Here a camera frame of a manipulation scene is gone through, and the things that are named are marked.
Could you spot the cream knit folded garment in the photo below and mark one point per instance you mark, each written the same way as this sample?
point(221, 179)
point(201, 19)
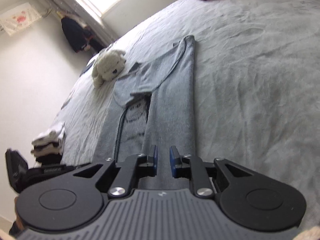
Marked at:
point(46, 150)

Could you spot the grey bed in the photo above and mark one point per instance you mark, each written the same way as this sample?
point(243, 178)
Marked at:
point(250, 80)

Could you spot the person's right forearm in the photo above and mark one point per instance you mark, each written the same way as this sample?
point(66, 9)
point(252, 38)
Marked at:
point(310, 234)

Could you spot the floral cloth wall cover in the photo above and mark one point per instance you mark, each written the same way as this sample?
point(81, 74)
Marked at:
point(20, 18)

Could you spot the grey knit sweater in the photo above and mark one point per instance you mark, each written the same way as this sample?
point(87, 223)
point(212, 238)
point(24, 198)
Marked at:
point(170, 105)

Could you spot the black folded garment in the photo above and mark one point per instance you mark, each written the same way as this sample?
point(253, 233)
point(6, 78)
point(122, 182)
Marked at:
point(47, 145)
point(50, 159)

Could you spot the white plush dog toy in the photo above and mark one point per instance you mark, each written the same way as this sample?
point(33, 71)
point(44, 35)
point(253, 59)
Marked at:
point(108, 65)

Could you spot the grey patterned curtain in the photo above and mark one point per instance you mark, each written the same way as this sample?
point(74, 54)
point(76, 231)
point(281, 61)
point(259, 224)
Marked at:
point(82, 12)

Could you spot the dark hanging jacket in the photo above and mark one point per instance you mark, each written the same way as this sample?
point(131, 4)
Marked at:
point(75, 35)

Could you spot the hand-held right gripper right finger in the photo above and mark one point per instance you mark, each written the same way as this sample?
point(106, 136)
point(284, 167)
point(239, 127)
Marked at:
point(173, 160)

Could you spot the dark flat device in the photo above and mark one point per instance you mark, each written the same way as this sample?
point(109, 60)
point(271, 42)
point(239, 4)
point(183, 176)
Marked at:
point(88, 67)

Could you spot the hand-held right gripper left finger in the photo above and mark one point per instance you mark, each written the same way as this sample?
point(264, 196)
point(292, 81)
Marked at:
point(155, 158)

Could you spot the white folded garment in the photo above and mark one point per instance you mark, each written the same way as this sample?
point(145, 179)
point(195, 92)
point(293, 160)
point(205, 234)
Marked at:
point(53, 132)

